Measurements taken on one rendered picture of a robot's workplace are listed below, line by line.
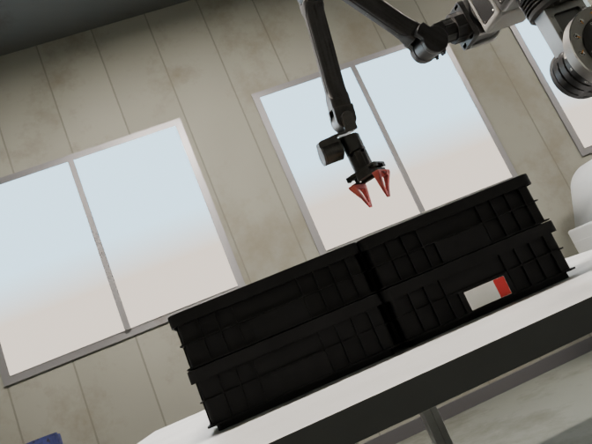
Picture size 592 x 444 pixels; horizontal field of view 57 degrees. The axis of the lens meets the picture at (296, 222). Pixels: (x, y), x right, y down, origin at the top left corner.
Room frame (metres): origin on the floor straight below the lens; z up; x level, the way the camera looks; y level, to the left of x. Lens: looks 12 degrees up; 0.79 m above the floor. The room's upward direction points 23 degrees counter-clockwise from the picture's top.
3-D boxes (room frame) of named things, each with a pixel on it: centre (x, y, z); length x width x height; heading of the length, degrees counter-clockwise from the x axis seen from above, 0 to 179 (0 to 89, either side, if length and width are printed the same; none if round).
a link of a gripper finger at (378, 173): (1.46, -0.25, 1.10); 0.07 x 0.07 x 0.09; 53
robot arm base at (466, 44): (1.50, -0.65, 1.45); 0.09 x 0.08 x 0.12; 10
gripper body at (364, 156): (1.47, -0.23, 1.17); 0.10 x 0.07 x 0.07; 53
